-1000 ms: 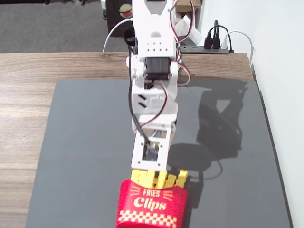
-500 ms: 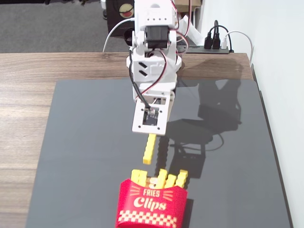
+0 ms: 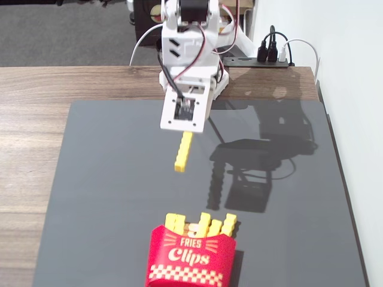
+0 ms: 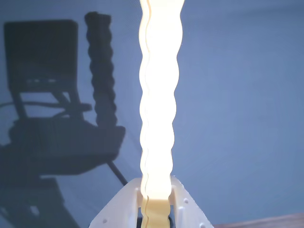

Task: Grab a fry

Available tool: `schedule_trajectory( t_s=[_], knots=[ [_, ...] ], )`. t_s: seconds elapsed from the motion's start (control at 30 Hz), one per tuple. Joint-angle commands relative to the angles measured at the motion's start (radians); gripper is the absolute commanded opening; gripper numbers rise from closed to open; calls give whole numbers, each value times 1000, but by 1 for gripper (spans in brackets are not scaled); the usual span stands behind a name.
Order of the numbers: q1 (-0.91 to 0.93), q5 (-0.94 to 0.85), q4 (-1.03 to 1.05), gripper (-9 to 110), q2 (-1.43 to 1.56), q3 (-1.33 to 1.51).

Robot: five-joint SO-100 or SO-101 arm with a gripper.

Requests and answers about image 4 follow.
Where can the tall yellow crinkle fry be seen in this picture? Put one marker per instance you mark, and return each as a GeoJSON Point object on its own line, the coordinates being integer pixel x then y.
{"type": "Point", "coordinates": [159, 95]}

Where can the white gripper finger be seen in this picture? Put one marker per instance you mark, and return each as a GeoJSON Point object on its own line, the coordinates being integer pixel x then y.
{"type": "Point", "coordinates": [187, 209]}
{"type": "Point", "coordinates": [118, 209]}

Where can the grey mat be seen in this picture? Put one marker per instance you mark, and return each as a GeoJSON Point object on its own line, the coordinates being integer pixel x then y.
{"type": "Point", "coordinates": [237, 95]}

